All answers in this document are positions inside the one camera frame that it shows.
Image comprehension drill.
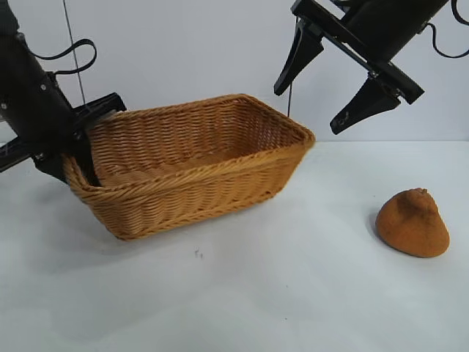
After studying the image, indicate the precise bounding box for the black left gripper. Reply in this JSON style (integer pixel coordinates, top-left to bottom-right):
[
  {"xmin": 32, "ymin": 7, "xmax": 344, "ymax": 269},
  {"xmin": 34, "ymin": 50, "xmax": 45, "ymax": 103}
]
[{"xmin": 0, "ymin": 33, "xmax": 128, "ymax": 188}]

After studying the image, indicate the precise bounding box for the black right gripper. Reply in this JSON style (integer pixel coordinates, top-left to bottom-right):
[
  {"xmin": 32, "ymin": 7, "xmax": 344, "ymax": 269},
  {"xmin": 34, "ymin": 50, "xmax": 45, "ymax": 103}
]
[{"xmin": 273, "ymin": 0, "xmax": 451, "ymax": 136}]

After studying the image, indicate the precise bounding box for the tan woven wicker basket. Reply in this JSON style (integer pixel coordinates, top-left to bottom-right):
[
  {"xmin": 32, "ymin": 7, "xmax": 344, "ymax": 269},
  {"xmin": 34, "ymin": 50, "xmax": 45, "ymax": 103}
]
[{"xmin": 62, "ymin": 93, "xmax": 317, "ymax": 242}]

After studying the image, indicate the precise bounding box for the brown bread roll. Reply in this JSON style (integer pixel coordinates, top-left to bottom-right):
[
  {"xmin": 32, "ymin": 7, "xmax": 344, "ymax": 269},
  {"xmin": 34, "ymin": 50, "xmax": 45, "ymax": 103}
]
[{"xmin": 375, "ymin": 187, "xmax": 451, "ymax": 259}]

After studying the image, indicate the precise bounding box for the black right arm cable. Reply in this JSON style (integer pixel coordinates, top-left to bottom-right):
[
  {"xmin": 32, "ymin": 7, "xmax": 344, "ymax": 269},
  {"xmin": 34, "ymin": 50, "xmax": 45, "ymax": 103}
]
[{"xmin": 421, "ymin": 0, "xmax": 469, "ymax": 59}]

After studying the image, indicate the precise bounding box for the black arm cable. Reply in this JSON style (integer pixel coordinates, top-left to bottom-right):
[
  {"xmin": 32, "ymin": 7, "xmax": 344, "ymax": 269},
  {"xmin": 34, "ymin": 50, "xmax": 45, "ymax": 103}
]
[
  {"xmin": 421, "ymin": 0, "xmax": 469, "ymax": 59},
  {"xmin": 34, "ymin": 37, "xmax": 98, "ymax": 75}
]

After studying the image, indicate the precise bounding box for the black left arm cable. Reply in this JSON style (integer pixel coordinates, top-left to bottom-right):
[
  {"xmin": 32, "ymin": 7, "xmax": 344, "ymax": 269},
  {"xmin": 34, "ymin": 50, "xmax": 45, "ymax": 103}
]
[{"xmin": 34, "ymin": 37, "xmax": 98, "ymax": 75}]

